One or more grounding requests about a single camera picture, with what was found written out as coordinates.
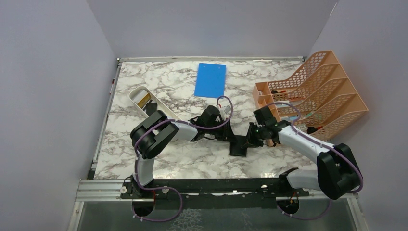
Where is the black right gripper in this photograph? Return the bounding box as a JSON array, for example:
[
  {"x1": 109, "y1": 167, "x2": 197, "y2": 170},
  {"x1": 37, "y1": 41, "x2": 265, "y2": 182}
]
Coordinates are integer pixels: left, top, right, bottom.
[{"x1": 241, "y1": 122, "x2": 267, "y2": 148}]

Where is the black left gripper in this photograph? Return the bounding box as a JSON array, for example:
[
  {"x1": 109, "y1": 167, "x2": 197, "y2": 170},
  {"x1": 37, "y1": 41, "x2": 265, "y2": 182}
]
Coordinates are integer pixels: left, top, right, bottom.
[{"x1": 205, "y1": 118, "x2": 238, "y2": 142}]

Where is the black leather card holder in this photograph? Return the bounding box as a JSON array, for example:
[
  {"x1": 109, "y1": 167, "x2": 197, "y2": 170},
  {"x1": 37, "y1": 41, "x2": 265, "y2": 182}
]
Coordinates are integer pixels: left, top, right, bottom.
[{"x1": 229, "y1": 135, "x2": 247, "y2": 157}]

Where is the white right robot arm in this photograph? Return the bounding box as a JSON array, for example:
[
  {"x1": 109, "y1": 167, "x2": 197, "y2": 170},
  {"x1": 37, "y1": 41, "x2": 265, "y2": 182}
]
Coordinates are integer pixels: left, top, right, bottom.
[{"x1": 244, "y1": 106, "x2": 363, "y2": 200}]

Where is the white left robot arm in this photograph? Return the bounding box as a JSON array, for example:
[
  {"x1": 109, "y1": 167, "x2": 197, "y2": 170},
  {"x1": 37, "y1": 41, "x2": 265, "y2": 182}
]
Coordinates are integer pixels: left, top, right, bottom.
[{"x1": 130, "y1": 104, "x2": 237, "y2": 198}]

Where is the dark card in tray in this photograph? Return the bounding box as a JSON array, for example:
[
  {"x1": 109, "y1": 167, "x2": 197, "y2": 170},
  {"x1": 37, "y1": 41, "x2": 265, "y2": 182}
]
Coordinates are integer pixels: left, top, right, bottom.
[{"x1": 144, "y1": 102, "x2": 157, "y2": 116}]

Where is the blue flat board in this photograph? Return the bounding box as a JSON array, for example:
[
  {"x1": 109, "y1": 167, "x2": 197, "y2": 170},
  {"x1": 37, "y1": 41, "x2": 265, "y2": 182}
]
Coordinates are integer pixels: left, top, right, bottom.
[{"x1": 194, "y1": 63, "x2": 227, "y2": 98}]

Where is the white oblong plastic tray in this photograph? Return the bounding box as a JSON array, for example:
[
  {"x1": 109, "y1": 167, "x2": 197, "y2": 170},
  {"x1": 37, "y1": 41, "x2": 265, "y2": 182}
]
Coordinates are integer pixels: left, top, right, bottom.
[{"x1": 128, "y1": 86, "x2": 181, "y2": 120}]

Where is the peach plastic file organizer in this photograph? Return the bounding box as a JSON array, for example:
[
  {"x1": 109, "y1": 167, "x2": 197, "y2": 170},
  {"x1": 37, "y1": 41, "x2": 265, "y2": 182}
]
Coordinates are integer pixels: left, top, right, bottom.
[{"x1": 252, "y1": 51, "x2": 368, "y2": 141}]

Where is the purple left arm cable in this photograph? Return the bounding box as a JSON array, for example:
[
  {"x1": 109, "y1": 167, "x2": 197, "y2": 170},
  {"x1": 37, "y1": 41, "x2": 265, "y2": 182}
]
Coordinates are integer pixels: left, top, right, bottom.
[{"x1": 133, "y1": 95, "x2": 234, "y2": 223}]

